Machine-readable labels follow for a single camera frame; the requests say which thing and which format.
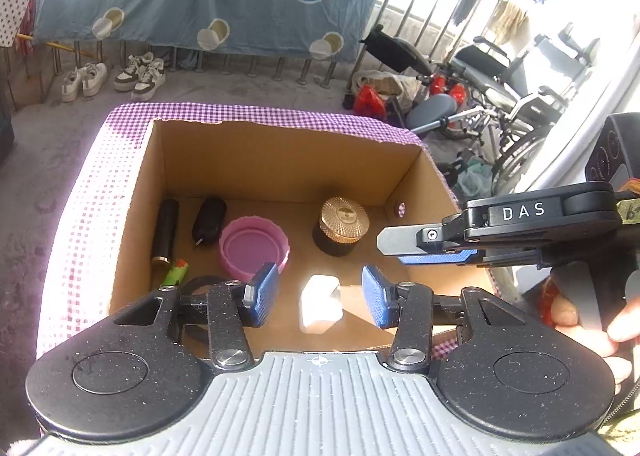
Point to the black cushion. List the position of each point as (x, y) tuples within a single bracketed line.
[(390, 48)]

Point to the white-black sneakers pair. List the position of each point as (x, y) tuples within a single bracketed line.
[(131, 73)]

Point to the green marker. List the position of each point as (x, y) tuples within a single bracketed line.
[(177, 273)]

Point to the white brown sneaker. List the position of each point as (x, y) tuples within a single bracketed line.
[(149, 81)]

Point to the green plastic bag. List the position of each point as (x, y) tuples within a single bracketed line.
[(475, 178)]

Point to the beige hanging towel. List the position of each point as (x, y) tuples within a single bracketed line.
[(507, 21)]

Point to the beige cloth bag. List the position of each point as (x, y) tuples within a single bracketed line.
[(395, 83)]

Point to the red plastic bag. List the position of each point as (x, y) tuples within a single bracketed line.
[(370, 101)]

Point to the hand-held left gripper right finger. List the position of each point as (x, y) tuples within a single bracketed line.
[(377, 296)]

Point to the silver frame wheelchair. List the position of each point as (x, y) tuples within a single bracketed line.
[(520, 136)]

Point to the black cylinder gold end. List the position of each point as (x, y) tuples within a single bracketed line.
[(167, 226)]

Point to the black jar gold lid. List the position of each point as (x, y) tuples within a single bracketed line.
[(345, 221)]

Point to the white charger plug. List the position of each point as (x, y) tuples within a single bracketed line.
[(320, 306)]

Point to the yellow stick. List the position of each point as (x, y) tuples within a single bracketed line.
[(55, 46)]

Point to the pink plastic lid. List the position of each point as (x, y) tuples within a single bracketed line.
[(250, 246)]

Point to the white polka dot cloth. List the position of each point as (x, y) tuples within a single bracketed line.
[(12, 6)]

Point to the brown cardboard box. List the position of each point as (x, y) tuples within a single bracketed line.
[(280, 171)]

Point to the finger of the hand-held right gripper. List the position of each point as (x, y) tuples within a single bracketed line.
[(400, 238), (440, 257)]

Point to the purple checkered tablecloth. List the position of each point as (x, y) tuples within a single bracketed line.
[(80, 216)]

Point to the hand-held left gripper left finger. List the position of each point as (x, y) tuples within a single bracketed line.
[(262, 293)]

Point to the black reclining wheelchair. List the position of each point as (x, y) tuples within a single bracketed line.
[(490, 61)]

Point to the grey seat scooter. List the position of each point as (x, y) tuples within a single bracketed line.
[(432, 111)]

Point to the person's right hand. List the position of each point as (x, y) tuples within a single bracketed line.
[(590, 346)]

